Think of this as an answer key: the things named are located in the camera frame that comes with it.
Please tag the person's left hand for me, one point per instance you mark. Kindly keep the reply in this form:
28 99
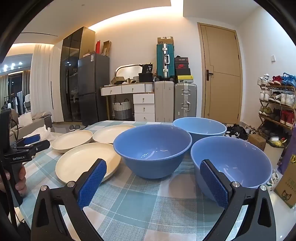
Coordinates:
21 183

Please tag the black storage box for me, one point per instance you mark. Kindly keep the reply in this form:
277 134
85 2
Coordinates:
145 77

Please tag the checked tablecloth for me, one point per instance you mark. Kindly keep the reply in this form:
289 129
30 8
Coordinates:
143 204

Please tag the teal suitcase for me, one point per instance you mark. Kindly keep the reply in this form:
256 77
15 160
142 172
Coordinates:
161 62

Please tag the white curtain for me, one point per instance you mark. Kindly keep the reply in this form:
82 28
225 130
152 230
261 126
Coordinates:
41 81

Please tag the white dressing table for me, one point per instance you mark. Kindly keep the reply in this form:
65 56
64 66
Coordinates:
120 89

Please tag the woven laundry basket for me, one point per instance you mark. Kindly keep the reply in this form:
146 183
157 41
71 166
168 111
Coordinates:
121 110

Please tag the oval mirror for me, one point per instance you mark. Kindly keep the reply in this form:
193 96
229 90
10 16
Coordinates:
128 71

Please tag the cat print cardboard box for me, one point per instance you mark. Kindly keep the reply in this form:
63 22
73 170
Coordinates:
288 187

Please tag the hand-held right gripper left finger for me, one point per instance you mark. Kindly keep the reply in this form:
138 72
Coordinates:
92 183

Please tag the tall cardboard box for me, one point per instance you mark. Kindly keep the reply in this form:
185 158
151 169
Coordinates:
106 48

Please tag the white trash bin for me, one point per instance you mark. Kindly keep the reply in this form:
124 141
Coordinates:
272 154

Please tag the grey sofa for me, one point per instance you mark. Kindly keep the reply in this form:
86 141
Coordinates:
30 120

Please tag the red and black shoe box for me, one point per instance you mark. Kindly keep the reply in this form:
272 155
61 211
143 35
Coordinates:
182 65

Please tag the open cardboard box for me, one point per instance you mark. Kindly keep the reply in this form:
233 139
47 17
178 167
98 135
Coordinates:
117 80

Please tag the white light switch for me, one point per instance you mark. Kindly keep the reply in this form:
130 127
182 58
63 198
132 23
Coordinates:
273 58

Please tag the collection of sneakers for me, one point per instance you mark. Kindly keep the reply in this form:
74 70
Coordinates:
286 99

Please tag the yellow and black shoe box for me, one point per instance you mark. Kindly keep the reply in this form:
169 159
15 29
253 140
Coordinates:
185 79

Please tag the white drawer cabinet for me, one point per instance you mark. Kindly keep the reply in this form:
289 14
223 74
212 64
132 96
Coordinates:
143 106

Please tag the beige suitcase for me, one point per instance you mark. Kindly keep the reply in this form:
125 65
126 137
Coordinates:
163 102

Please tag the brown cardboard box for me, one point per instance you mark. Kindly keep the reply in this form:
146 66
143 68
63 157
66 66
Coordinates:
257 141

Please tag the black glass cabinet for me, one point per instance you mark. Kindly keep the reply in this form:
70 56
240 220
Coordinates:
69 81

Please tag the black bag white label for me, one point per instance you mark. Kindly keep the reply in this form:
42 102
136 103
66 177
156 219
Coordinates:
146 68

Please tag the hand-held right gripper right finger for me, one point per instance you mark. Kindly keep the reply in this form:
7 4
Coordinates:
214 183

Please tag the pile of dark shoes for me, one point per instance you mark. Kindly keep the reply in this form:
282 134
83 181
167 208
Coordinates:
238 131

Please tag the blue bowl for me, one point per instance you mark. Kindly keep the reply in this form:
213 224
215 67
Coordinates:
198 127
152 143
231 153

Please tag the flat cardboard box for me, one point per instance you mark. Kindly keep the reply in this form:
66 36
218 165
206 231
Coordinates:
165 40

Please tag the white sneaker pair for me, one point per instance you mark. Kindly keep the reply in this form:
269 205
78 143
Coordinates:
274 180

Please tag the silver suitcase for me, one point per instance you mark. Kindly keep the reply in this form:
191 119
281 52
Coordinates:
185 102

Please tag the dark grey refrigerator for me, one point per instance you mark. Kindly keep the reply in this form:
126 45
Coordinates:
92 92

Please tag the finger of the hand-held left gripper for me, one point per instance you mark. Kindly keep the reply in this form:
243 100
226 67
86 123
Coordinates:
31 139
41 145

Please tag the wooden shoe rack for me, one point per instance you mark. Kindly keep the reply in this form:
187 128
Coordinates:
276 104

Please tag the wooden door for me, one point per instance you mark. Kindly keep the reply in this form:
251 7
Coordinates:
222 58

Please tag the grey slipper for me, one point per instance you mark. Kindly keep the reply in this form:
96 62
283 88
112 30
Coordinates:
72 127
78 127

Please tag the hanging clothes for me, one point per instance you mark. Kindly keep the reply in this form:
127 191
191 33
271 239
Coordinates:
16 99

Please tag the purple bag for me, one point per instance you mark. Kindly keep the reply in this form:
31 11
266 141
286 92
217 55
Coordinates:
289 157

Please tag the cream plate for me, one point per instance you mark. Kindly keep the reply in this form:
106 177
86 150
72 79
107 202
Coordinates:
108 134
71 139
85 157

